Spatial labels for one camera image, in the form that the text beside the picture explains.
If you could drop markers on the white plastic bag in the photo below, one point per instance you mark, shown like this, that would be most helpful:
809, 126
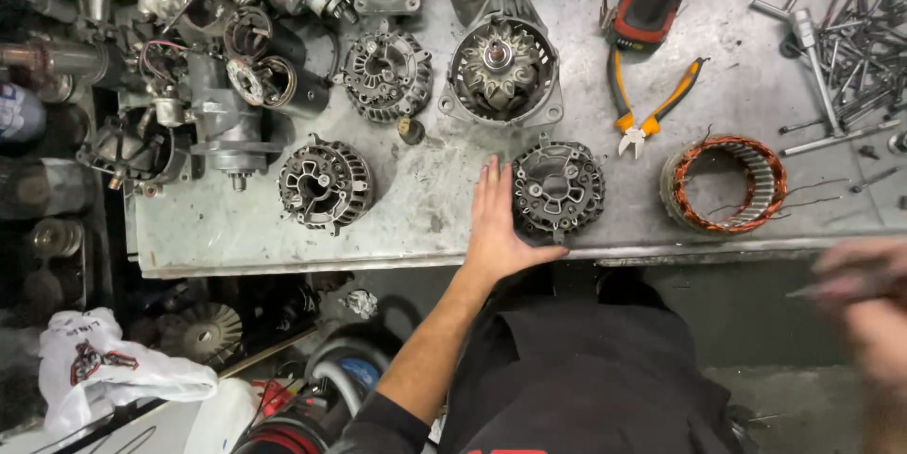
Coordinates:
106, 369

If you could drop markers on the alternator housing with rotor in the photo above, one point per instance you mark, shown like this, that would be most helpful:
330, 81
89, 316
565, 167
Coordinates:
502, 71

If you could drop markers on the small brown round part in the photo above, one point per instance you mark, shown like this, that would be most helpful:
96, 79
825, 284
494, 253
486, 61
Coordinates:
410, 131

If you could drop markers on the crumpled white paper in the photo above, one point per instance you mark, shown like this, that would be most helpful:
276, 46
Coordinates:
361, 303

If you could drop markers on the person's black clothing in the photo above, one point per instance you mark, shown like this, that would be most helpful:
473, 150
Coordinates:
581, 383

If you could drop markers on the shelf of dark metal parts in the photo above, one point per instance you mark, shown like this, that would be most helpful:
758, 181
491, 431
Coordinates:
42, 227

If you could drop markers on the dark cast end bracket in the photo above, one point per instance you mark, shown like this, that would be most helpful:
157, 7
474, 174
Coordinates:
131, 149

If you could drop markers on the grey slotted alternator end cover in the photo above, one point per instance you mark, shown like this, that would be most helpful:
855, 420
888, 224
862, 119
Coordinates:
326, 185

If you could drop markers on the black cylindrical motor body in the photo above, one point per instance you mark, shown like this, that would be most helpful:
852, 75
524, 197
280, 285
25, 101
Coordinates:
283, 85

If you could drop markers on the person's right fingers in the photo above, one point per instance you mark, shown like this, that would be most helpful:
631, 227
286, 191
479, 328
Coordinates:
850, 270

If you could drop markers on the grey starter motor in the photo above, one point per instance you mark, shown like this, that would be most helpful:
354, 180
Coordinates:
227, 128

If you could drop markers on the grey metal fan disc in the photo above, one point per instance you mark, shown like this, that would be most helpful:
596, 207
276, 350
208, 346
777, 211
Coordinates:
202, 332

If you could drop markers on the long steel rod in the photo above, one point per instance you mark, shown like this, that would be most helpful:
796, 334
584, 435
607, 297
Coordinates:
840, 139

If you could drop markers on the person's right hand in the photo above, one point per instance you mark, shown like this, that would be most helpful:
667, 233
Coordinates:
868, 298

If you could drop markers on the blue white spray can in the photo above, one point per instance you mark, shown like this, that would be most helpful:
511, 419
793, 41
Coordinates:
20, 112

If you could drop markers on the person's left hand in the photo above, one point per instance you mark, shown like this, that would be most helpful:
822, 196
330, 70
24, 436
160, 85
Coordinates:
496, 241

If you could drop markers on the dark alternator end cover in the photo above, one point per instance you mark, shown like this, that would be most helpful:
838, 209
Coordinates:
558, 186

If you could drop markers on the alternator cover with rectifier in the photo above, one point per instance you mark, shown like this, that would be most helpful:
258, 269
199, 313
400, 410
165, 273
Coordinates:
386, 75

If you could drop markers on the pile of long metal bolts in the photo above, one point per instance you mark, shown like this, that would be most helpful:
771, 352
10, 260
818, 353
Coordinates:
864, 50

